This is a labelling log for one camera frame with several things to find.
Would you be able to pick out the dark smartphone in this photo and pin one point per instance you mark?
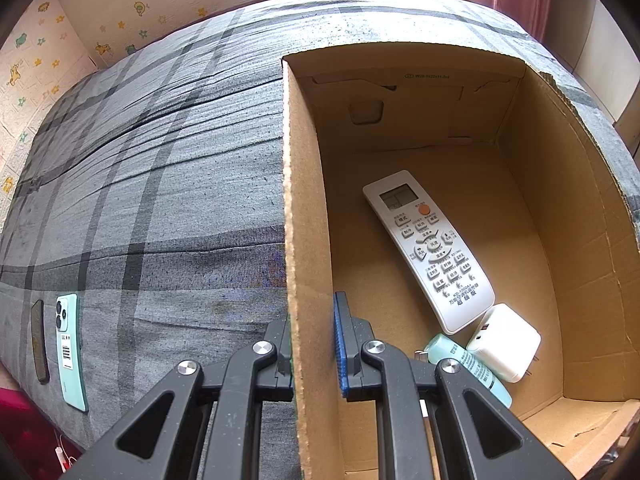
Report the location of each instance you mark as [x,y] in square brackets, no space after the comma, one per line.
[39,345]

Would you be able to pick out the teal smartphone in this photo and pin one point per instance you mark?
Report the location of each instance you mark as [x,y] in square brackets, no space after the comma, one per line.
[70,360]

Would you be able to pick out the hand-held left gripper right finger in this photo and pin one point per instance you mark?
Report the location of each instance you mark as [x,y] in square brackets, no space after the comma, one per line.
[341,345]

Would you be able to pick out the grey plaid bed sheet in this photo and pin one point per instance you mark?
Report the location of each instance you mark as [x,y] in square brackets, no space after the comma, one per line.
[175,185]

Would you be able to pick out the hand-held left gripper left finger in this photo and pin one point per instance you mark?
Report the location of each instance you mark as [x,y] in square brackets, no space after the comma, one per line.
[282,360]

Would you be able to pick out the brown cardboard box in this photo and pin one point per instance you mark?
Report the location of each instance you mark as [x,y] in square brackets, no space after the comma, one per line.
[305,260]

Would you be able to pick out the white remote control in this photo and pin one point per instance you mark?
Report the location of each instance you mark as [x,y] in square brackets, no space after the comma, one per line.
[430,255]

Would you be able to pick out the teal cosmetic tube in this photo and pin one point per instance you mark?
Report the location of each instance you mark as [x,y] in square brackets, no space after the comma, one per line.
[475,367]

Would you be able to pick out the white charger plug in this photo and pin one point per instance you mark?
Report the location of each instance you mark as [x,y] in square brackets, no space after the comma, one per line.
[505,340]

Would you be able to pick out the magenta cloth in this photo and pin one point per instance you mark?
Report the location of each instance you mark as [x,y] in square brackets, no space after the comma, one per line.
[20,420]

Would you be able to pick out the beige wardrobe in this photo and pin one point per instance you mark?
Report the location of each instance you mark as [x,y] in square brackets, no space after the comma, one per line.
[605,60]

